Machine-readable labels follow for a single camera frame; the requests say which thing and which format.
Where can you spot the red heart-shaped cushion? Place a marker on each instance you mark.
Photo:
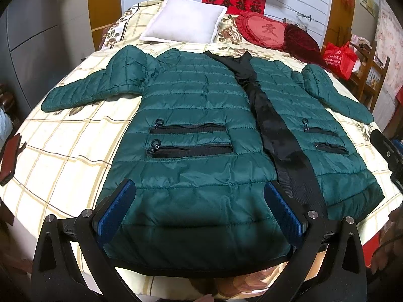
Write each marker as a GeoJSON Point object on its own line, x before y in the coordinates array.
{"type": "Point", "coordinates": [261, 30]}

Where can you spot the floral pink curtain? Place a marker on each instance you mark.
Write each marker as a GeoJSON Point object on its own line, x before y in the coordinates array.
{"type": "Point", "coordinates": [389, 45]}

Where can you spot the dark red velvet cushion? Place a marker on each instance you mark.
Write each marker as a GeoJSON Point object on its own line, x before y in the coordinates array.
{"type": "Point", "coordinates": [302, 46]}

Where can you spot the red shopping bag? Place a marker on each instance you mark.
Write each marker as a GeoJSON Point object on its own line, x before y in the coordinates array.
{"type": "Point", "coordinates": [340, 60]}

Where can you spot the white square pillow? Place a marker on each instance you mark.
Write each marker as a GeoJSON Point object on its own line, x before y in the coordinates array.
{"type": "Point", "coordinates": [184, 21]}

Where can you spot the wooden shelf rack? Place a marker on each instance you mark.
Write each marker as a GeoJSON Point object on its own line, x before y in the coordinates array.
{"type": "Point", "coordinates": [366, 83]}

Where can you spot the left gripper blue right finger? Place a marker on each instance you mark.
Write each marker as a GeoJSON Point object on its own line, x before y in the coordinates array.
{"type": "Point", "coordinates": [288, 213]}

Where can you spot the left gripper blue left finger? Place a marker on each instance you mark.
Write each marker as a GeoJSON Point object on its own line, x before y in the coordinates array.
{"type": "Point", "coordinates": [112, 210]}

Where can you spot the dark green quilted puffer jacket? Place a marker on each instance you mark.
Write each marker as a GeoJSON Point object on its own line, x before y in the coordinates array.
{"type": "Point", "coordinates": [209, 134]}

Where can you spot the floral checked cream bedsheet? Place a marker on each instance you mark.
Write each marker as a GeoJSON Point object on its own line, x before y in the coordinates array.
{"type": "Point", "coordinates": [68, 155]}

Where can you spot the grey wardrobe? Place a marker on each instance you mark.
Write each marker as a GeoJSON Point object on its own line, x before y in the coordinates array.
{"type": "Point", "coordinates": [41, 42]}

